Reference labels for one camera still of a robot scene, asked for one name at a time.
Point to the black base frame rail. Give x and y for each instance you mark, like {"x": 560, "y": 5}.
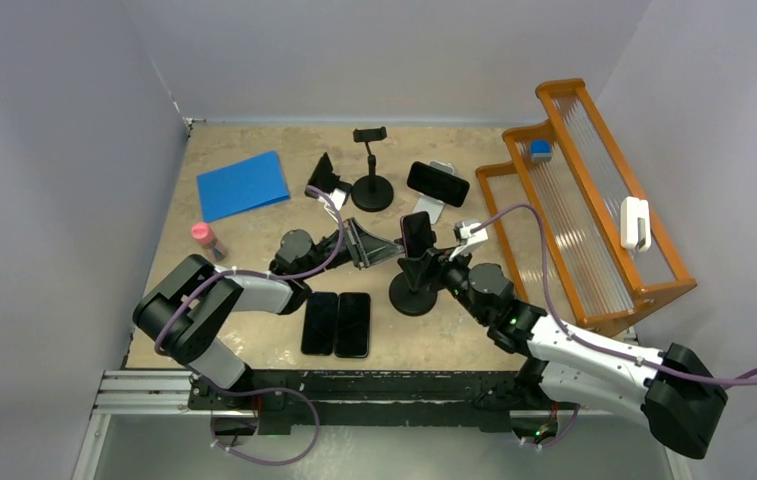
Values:
{"x": 491, "y": 401}

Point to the black phone on silver stand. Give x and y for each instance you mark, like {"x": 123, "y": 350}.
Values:
{"x": 437, "y": 184}

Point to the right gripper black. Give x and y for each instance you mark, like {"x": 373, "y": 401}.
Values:
{"x": 418, "y": 270}

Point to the white clip on rack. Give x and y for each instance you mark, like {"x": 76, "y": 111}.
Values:
{"x": 635, "y": 225}

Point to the black phone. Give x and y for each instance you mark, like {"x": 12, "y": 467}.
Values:
{"x": 437, "y": 184}
{"x": 320, "y": 322}
{"x": 353, "y": 325}

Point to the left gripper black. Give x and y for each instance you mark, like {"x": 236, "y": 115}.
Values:
{"x": 364, "y": 248}

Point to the black round-base pole stand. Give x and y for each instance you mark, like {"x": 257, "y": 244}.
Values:
{"x": 372, "y": 192}

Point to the orange wooden rack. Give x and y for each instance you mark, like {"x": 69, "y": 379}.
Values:
{"x": 578, "y": 194}

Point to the pink cup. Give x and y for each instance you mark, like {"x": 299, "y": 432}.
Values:
{"x": 208, "y": 241}

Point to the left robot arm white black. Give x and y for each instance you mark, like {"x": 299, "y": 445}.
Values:
{"x": 184, "y": 313}

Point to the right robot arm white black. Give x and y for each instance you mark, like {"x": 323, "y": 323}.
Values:
{"x": 671, "y": 392}

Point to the silver phone stand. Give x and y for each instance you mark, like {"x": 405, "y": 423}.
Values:
{"x": 432, "y": 206}

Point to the purple-cased phone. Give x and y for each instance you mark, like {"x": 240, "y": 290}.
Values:
{"x": 417, "y": 234}

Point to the blue small block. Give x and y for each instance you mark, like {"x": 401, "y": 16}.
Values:
{"x": 540, "y": 151}

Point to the black folding phone stand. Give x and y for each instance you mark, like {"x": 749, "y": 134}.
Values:
{"x": 325, "y": 179}

